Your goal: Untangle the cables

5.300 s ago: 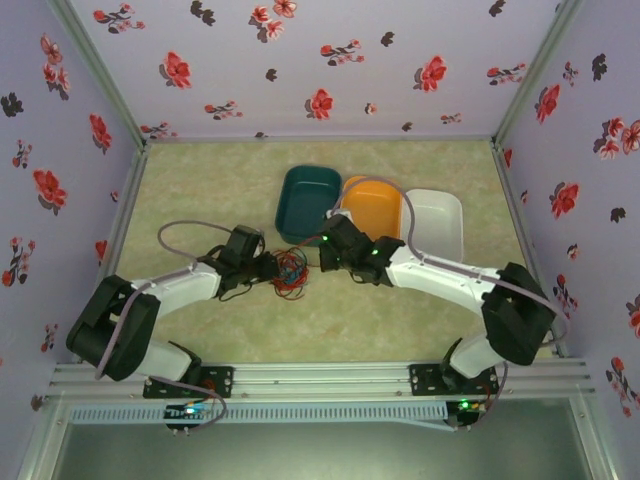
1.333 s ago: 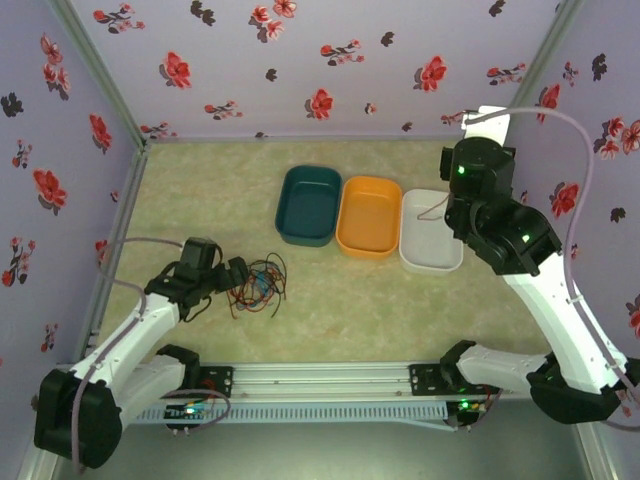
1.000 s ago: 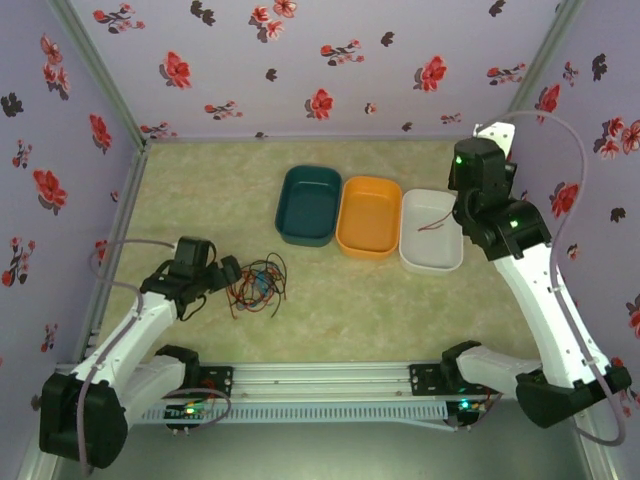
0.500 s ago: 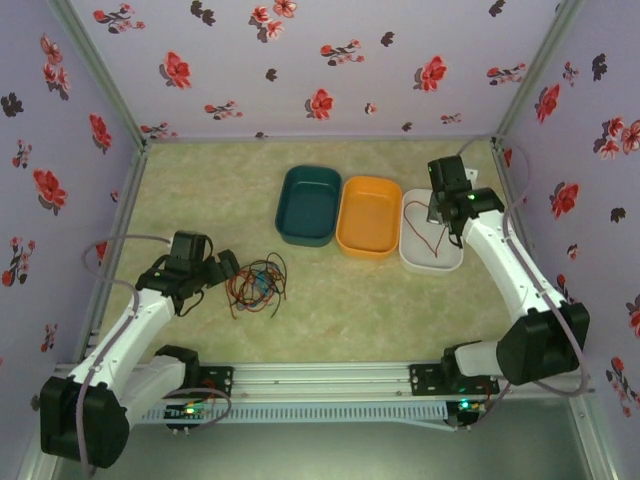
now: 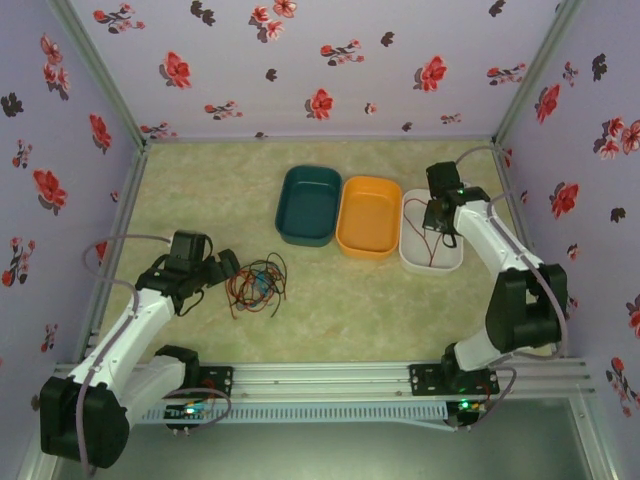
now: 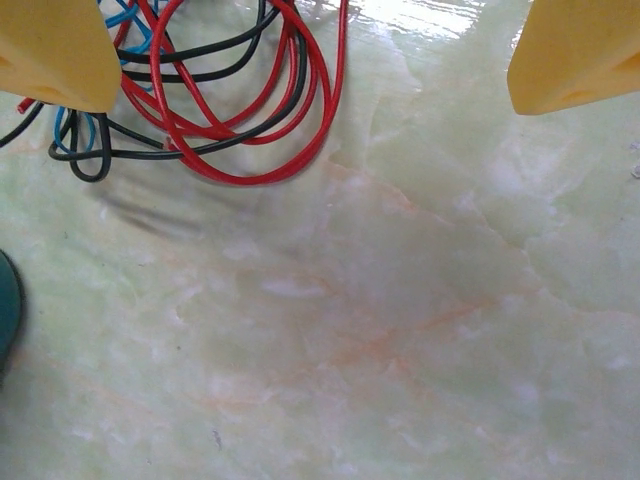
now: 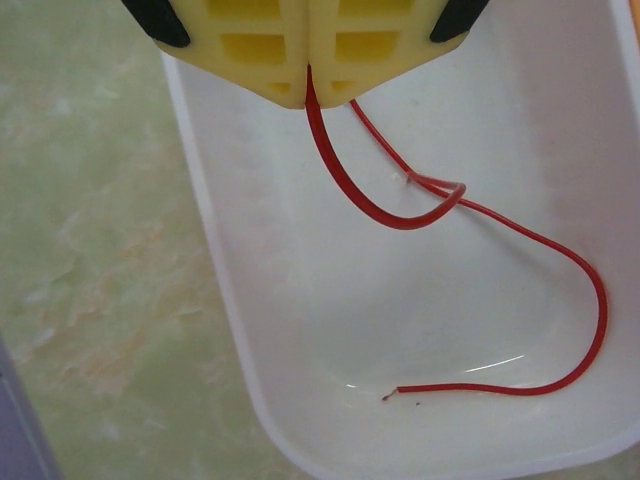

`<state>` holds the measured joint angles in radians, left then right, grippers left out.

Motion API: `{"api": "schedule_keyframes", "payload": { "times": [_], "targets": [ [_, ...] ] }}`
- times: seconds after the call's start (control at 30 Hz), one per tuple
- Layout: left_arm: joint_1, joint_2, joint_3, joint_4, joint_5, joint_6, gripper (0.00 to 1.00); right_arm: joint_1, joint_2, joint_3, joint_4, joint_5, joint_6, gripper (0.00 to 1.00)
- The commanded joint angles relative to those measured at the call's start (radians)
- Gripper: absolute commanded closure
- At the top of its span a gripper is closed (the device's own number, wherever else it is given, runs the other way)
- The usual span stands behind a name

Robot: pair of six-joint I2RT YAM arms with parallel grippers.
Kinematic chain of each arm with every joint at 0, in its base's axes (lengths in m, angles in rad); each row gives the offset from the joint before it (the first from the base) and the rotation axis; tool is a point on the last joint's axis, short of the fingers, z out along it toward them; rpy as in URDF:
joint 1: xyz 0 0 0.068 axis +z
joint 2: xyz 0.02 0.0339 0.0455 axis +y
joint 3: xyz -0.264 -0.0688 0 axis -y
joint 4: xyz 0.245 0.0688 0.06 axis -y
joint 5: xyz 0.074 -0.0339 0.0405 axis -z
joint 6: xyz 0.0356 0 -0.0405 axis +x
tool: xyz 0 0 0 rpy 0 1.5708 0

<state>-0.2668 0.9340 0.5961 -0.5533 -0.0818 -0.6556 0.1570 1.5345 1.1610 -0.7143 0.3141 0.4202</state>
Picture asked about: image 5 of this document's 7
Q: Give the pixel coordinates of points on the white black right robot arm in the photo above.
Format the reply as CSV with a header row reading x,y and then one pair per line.
x,y
480,235

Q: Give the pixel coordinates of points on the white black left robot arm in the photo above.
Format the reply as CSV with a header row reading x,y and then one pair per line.
x,y
115,340

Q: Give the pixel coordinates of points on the white plastic bin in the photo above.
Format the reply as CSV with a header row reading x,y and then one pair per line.
x,y
415,250

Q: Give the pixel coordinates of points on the orange plastic bin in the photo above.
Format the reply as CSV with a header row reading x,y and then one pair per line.
x,y
367,220

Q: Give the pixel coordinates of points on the teal plastic bin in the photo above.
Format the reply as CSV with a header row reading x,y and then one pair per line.
x,y
307,205

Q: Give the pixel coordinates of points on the aluminium corner beam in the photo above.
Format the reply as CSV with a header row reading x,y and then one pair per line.
x,y
594,440

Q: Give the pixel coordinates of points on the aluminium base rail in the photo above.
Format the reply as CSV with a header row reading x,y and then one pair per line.
x,y
320,382

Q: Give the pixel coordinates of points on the aluminium frame post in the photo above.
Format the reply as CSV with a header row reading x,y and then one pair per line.
x,y
537,65
97,65

